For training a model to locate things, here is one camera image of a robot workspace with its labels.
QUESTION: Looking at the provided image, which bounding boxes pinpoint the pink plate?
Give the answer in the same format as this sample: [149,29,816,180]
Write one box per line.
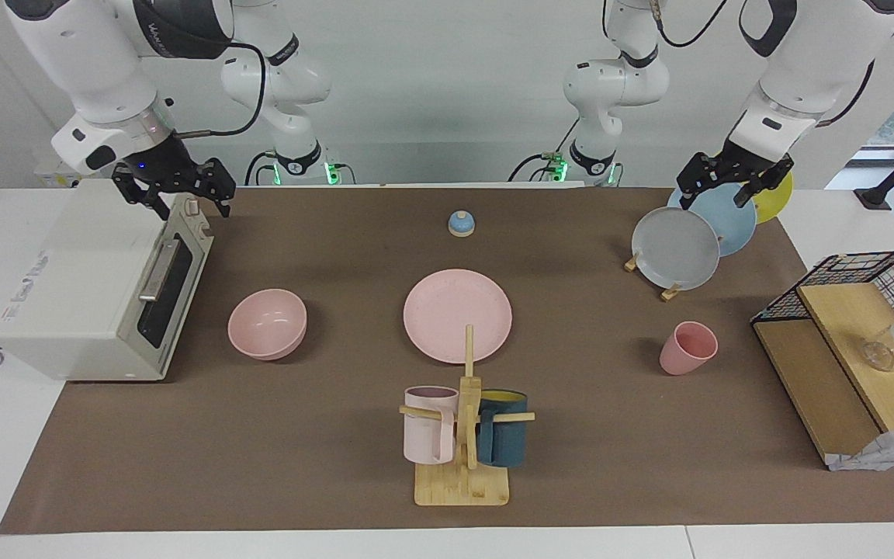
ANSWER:
[404,269,513,364]

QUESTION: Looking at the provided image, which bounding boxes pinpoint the light blue plate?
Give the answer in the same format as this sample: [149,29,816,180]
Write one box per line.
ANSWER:
[666,182,758,258]

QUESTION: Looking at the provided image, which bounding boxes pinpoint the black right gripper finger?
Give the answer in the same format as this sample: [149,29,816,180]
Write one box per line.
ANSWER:
[112,167,172,222]
[192,158,237,219]

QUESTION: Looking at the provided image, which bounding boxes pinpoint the dark teal mug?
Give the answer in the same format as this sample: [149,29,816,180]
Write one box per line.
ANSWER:
[476,389,529,468]

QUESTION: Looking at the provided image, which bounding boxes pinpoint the brown table mat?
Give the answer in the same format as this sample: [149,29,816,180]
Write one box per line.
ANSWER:
[0,186,894,535]

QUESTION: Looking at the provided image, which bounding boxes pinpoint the white wall socket box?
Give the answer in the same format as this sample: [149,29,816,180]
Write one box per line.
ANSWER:
[34,161,79,189]

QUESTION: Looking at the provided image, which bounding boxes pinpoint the wooden mug tree stand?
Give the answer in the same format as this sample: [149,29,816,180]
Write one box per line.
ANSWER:
[399,325,535,507]

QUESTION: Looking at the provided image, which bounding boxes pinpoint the light pink mug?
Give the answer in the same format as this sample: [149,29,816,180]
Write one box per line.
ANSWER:
[404,386,460,465]

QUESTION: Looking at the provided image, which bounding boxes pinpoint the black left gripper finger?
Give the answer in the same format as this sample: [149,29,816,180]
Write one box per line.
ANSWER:
[676,154,716,212]
[733,159,795,209]

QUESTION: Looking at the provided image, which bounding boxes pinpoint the wooden stepped shelf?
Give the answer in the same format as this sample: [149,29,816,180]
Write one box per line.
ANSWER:
[752,281,894,467]

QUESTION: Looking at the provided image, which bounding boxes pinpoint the clear glass cup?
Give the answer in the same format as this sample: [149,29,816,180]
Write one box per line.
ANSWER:
[860,330,894,372]

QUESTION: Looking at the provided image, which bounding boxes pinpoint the yellow plate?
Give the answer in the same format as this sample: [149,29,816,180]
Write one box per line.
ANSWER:
[750,169,795,226]

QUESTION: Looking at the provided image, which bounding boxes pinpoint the black base cable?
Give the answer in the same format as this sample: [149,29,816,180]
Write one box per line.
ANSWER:
[244,150,281,187]
[508,116,580,183]

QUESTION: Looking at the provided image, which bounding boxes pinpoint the black wire basket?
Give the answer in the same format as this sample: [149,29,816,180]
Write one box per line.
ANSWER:
[750,250,894,373]

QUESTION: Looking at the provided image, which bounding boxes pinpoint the pink handleless cup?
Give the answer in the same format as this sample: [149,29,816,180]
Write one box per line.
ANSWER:
[659,321,719,377]

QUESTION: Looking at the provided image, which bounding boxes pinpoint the white toaster oven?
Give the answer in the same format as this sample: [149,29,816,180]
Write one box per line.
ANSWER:
[0,179,215,383]

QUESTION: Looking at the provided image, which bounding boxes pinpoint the wooden plate rack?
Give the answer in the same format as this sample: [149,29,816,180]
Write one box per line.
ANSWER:
[623,250,684,302]

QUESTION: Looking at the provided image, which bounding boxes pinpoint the pink bowl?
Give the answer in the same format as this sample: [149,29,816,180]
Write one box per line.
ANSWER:
[227,289,308,361]

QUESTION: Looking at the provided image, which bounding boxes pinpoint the grey plate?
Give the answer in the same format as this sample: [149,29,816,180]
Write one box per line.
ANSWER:
[632,207,721,292]

